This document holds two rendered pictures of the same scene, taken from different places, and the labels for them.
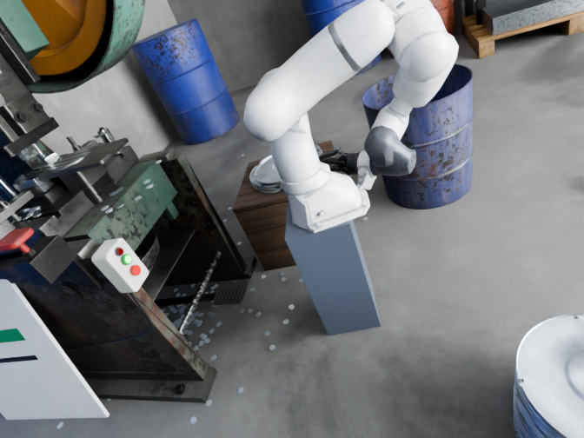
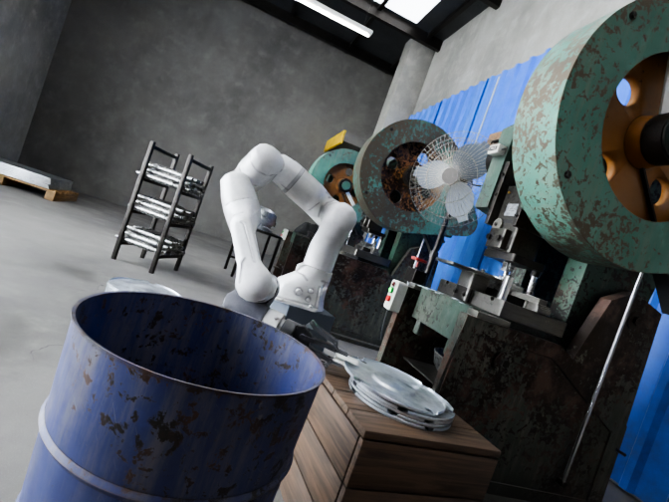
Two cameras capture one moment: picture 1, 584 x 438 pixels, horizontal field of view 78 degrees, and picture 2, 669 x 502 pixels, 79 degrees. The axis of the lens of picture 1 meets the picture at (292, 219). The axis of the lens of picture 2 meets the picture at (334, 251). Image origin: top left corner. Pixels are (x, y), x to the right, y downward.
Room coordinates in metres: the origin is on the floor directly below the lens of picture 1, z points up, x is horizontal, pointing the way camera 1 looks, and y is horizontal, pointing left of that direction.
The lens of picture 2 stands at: (1.99, -0.98, 0.70)
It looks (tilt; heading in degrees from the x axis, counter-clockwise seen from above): 1 degrees down; 140
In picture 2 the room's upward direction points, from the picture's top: 20 degrees clockwise
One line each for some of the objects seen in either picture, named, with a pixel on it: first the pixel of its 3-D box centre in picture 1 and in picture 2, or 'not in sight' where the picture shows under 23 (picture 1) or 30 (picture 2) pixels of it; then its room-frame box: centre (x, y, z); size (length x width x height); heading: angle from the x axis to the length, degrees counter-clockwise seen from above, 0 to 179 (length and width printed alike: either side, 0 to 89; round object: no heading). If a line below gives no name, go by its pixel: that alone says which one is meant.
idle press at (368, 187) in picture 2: not in sight; (409, 246); (-0.26, 1.70, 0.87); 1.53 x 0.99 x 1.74; 64
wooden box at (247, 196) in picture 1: (297, 205); (376, 460); (1.35, -0.05, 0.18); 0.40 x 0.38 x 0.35; 72
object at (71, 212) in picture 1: (63, 195); (495, 305); (1.16, 0.65, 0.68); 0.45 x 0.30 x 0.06; 156
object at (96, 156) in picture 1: (95, 175); (464, 283); (1.09, 0.49, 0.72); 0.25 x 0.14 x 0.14; 66
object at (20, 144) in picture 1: (18, 145); (512, 263); (1.16, 0.65, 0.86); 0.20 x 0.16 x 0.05; 156
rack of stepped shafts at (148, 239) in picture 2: not in sight; (163, 209); (-1.42, 0.06, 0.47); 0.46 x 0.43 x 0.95; 46
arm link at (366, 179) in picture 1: (368, 170); (272, 331); (1.03, -0.30, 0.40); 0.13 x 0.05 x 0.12; 132
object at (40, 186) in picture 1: (46, 174); (501, 286); (1.16, 0.64, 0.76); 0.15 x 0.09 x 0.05; 156
